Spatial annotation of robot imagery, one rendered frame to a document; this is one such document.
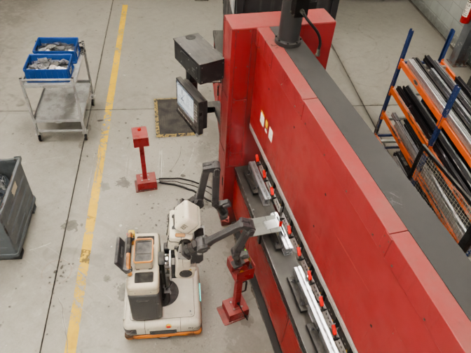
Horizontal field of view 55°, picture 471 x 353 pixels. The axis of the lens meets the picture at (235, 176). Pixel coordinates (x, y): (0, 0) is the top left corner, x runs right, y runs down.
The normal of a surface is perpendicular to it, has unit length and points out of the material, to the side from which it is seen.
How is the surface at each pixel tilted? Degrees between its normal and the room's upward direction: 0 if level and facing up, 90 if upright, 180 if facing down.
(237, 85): 90
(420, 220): 0
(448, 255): 0
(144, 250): 0
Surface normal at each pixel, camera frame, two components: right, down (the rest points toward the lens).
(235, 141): 0.26, 0.69
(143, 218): 0.06, -0.71
